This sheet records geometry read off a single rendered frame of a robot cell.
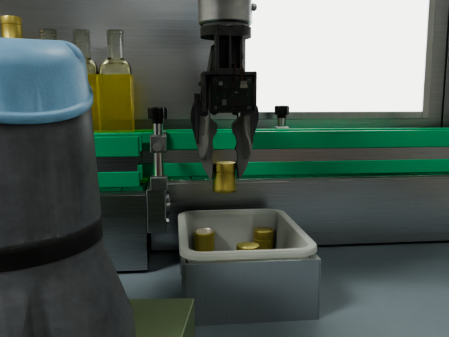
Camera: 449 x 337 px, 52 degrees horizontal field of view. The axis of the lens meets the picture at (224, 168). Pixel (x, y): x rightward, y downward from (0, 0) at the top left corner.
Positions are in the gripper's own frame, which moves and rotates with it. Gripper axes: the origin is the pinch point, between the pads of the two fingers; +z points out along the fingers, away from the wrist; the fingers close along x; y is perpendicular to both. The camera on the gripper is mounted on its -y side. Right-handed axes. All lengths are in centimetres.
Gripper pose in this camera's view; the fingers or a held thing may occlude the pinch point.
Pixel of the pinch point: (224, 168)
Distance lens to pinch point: 69.5
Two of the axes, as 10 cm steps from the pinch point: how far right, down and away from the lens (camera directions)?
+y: 1.1, 1.4, -9.8
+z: 0.0, 9.9, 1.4
